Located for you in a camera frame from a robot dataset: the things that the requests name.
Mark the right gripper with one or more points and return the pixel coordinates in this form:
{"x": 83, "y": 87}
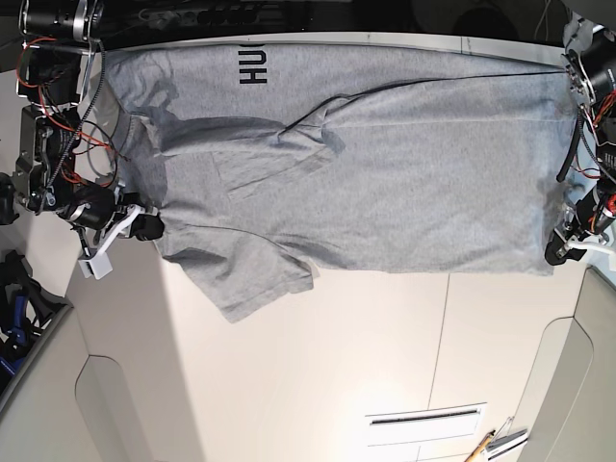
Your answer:
{"x": 147, "y": 226}

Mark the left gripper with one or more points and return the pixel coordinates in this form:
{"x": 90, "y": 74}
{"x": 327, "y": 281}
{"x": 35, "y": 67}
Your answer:
{"x": 579, "y": 228}

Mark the grey T-shirt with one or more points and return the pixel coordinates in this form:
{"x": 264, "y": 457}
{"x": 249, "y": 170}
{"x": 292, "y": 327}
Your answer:
{"x": 266, "y": 161}

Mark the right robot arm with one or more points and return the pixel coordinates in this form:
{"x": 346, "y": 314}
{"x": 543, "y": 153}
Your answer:
{"x": 60, "y": 168}

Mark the black device at left edge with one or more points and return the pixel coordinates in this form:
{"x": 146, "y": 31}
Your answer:
{"x": 8, "y": 215}

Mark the black and blue equipment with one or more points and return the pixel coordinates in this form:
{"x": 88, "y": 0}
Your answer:
{"x": 26, "y": 311}

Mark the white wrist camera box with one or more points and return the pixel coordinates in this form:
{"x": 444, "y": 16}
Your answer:
{"x": 91, "y": 232}

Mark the wooden handled tool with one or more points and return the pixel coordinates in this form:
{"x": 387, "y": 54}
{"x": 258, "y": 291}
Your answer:
{"x": 481, "y": 446}

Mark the white cable slot plate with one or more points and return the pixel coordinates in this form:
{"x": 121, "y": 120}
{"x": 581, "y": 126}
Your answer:
{"x": 424, "y": 426}

